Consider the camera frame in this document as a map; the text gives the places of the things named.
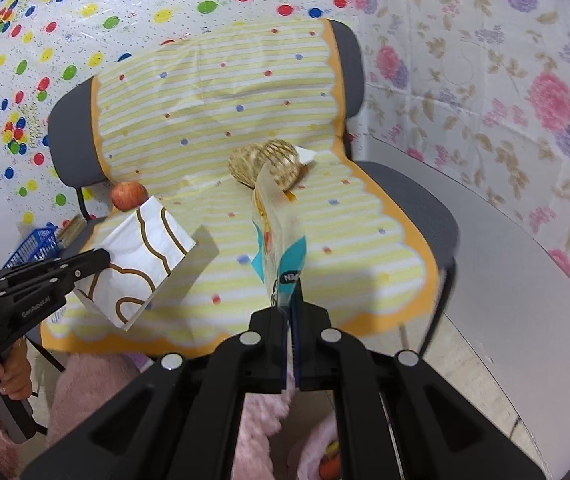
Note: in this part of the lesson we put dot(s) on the floral print wall cloth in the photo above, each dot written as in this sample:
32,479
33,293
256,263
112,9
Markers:
465,60

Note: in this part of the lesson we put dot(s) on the yellow clear snack bag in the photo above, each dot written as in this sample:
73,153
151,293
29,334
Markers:
277,240

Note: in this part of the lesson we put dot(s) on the yellow striped dotted cloth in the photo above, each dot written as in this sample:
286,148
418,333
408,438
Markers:
215,90

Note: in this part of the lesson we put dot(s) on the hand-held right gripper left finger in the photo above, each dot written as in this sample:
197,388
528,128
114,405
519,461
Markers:
270,345

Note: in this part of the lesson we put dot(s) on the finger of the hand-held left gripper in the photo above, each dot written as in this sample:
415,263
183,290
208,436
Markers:
65,265
35,292

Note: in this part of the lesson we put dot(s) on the woven bamboo basket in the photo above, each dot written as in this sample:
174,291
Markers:
250,162

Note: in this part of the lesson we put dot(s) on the grey chair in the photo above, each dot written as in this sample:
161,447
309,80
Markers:
415,200

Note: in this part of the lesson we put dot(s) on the red apple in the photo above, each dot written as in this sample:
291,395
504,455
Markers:
127,196

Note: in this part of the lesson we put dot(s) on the blue plastic basket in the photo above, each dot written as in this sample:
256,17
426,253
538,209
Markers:
35,245

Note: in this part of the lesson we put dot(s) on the white bag with brown lines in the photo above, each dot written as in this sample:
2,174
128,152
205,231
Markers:
135,260

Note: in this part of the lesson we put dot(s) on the pink fluffy rug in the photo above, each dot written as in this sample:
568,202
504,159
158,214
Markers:
95,380

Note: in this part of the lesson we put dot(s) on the white paper card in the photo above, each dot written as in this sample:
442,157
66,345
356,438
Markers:
306,156

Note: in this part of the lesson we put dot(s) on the brown book stack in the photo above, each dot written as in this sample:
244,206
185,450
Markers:
70,232

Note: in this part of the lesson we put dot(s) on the pink plush toy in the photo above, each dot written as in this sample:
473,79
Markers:
265,435

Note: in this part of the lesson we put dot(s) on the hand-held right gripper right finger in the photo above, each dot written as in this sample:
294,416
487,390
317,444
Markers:
315,350

